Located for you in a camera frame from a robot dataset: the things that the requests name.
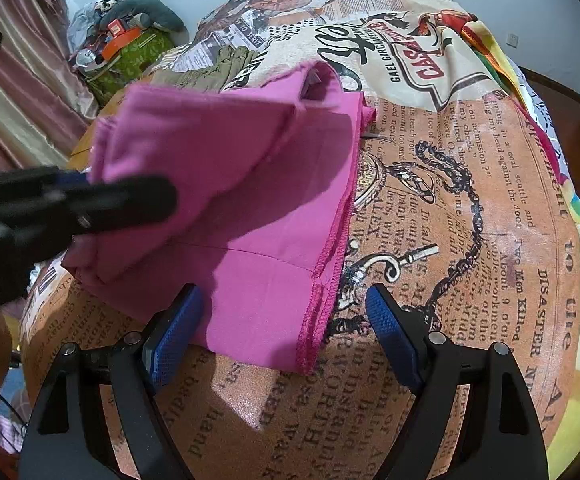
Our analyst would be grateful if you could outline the pink pants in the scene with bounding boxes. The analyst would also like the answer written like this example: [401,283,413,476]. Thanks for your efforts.
[63,61,376,374]

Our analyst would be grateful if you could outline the brown cardboard box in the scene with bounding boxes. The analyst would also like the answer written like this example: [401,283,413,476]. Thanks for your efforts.
[66,122,97,171]

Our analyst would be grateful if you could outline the striped maroon curtain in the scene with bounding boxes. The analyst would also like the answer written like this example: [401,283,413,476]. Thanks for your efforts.
[0,0,98,171]

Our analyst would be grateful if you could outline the pile of clothes and bags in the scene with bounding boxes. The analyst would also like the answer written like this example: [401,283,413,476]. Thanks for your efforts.
[66,0,189,106]

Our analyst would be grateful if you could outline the olive green garment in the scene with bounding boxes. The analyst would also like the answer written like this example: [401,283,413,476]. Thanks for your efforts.
[149,46,255,92]

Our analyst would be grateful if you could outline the newspaper print bedspread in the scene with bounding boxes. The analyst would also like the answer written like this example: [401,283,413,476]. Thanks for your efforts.
[21,0,580,479]

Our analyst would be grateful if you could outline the white wall socket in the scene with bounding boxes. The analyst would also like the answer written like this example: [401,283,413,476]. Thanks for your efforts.
[506,32,519,48]

